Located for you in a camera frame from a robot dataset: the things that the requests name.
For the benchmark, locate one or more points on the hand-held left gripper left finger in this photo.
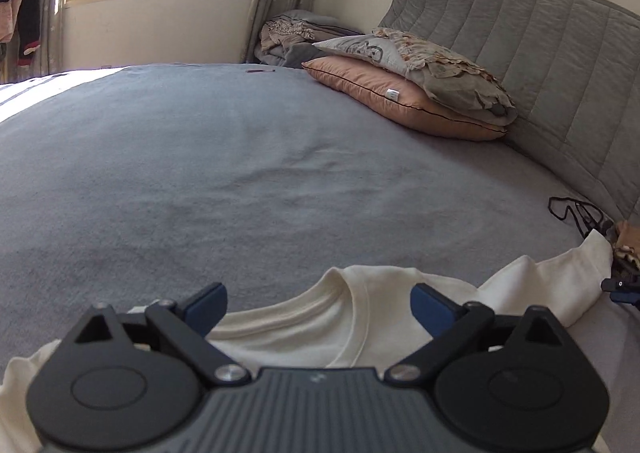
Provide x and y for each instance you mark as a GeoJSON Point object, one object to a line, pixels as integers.
{"type": "Point", "coordinates": [205, 305]}

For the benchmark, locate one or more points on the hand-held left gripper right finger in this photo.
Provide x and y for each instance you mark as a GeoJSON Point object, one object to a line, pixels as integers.
{"type": "Point", "coordinates": [432, 308]}

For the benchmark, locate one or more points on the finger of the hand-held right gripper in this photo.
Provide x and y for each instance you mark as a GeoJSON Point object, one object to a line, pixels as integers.
{"type": "Point", "coordinates": [625, 290]}

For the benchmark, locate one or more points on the cream printed sweatshirt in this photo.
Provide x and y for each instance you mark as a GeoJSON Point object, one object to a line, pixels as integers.
{"type": "Point", "coordinates": [300, 323]}

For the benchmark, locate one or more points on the bed with grey sheet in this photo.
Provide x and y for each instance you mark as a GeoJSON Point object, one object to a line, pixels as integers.
{"type": "Point", "coordinates": [200, 158]}

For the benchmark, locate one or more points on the pink pillow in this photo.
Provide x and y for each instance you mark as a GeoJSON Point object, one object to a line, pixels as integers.
{"type": "Point", "coordinates": [375, 88]}

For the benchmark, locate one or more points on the floral ruffled cloth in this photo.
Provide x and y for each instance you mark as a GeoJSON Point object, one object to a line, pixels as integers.
{"type": "Point", "coordinates": [450, 73]}

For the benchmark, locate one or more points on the grey quilted headboard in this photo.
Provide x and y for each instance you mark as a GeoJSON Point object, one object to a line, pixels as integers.
{"type": "Point", "coordinates": [550, 43]}

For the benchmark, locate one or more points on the grey folded quilt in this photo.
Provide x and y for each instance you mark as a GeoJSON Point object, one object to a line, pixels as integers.
{"type": "Point", "coordinates": [295, 55]}

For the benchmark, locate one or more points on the grey printed pillow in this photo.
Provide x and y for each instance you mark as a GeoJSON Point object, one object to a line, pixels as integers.
{"type": "Point", "coordinates": [350, 47]}

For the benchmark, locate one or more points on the beige ruffled cloth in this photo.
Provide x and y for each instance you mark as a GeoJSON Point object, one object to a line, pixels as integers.
{"type": "Point", "coordinates": [285, 33]}

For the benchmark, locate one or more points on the pink hanging garment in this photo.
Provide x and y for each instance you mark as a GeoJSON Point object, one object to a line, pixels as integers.
{"type": "Point", "coordinates": [7, 13]}

